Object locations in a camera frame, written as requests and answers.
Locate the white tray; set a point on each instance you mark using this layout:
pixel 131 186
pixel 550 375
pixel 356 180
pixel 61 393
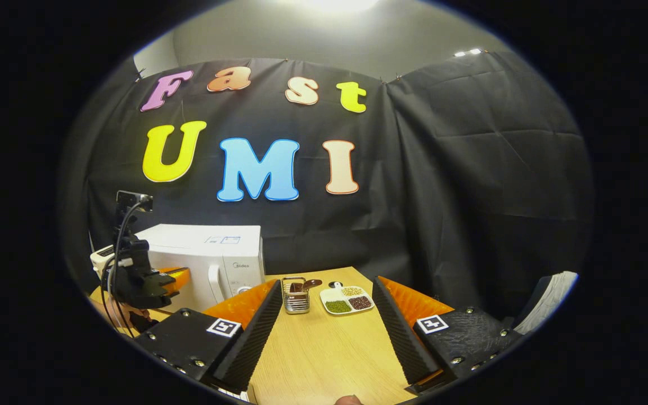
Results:
pixel 237 395

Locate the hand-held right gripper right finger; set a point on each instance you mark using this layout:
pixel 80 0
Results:
pixel 403 334

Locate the black backdrop cloth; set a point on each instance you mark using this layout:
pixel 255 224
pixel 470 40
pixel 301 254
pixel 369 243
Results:
pixel 470 169

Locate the white microwave oven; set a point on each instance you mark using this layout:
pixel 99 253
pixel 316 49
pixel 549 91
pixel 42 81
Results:
pixel 200 253

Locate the ceiling light panel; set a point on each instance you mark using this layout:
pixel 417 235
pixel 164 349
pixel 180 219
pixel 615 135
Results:
pixel 340 4

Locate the white toaster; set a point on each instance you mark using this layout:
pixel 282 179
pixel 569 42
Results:
pixel 99 260

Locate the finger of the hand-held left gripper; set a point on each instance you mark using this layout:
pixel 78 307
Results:
pixel 175 278

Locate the white divided bean dish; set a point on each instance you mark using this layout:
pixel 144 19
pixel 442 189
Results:
pixel 346 301

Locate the brown spoon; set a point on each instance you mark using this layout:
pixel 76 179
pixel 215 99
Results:
pixel 310 284

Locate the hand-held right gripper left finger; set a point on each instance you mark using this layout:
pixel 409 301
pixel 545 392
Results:
pixel 251 334

